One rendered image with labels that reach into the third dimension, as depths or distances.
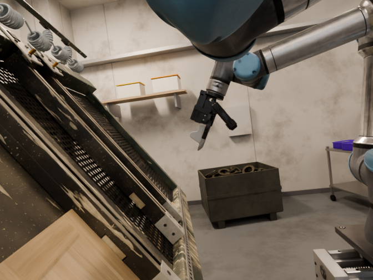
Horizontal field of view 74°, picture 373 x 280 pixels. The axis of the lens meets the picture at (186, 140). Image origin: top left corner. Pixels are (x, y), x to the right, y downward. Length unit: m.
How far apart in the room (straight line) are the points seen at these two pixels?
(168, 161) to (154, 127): 0.68
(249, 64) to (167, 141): 3.95
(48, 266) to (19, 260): 0.05
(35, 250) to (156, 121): 4.19
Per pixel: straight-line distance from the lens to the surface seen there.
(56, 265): 0.57
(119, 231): 0.71
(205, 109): 0.87
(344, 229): 0.91
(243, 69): 0.73
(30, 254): 0.54
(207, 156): 4.54
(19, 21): 1.13
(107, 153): 1.14
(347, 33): 0.78
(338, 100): 4.98
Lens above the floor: 1.39
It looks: 2 degrees down
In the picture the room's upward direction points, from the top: 7 degrees counter-clockwise
